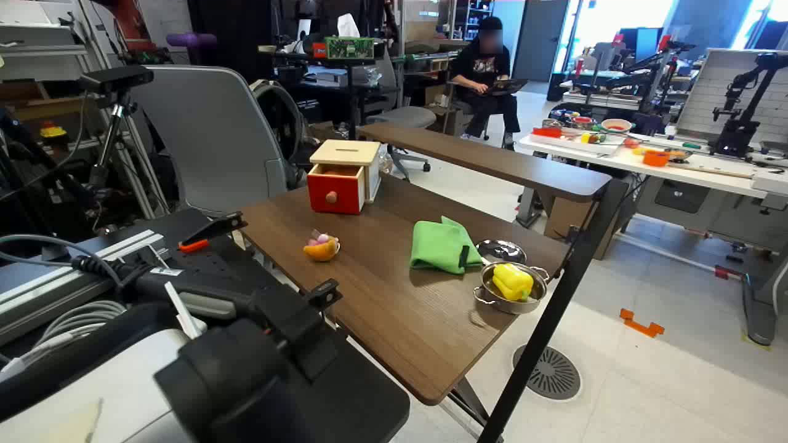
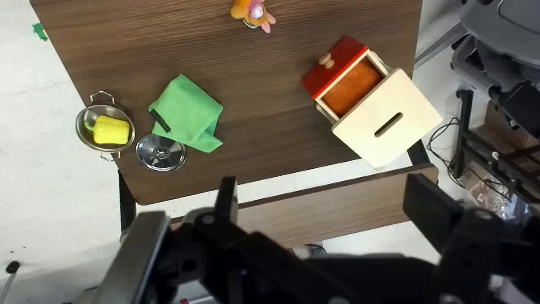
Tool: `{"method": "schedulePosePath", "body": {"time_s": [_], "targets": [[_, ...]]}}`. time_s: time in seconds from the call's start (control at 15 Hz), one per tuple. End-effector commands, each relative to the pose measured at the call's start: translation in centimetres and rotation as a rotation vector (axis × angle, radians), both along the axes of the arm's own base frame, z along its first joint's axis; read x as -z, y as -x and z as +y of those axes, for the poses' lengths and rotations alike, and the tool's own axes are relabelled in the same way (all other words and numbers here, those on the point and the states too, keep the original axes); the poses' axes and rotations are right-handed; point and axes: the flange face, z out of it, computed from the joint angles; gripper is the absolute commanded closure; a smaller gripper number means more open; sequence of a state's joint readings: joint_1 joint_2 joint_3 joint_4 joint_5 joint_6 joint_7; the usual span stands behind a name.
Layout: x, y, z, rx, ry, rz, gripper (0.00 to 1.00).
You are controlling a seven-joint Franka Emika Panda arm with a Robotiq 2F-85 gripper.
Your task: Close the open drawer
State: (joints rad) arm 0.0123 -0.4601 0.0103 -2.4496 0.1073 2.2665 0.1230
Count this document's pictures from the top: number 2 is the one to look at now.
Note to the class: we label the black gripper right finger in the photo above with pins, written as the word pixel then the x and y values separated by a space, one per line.
pixel 432 212

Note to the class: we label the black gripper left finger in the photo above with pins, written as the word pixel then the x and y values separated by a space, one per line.
pixel 226 200

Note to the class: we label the black tripod stand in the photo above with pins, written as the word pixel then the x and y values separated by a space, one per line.
pixel 478 146

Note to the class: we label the steel pot lid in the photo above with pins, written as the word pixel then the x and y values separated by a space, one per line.
pixel 160 152

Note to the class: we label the green cloth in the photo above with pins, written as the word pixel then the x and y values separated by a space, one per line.
pixel 187 112

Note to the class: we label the light wooden slotted box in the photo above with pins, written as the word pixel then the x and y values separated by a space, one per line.
pixel 413 102

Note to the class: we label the small steel pot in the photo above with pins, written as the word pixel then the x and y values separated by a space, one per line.
pixel 111 147

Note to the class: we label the yellow toy with bowl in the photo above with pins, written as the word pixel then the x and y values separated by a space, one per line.
pixel 111 130

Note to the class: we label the orange cloth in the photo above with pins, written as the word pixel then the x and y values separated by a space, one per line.
pixel 351 87

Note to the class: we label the orange pink plush toy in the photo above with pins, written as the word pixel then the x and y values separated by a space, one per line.
pixel 253 11

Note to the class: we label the grey chair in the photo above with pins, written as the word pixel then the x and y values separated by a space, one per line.
pixel 500 22

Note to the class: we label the black tipped marker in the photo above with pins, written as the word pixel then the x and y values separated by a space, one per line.
pixel 10 272

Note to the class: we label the green tape piece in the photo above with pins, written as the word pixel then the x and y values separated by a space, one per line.
pixel 39 31

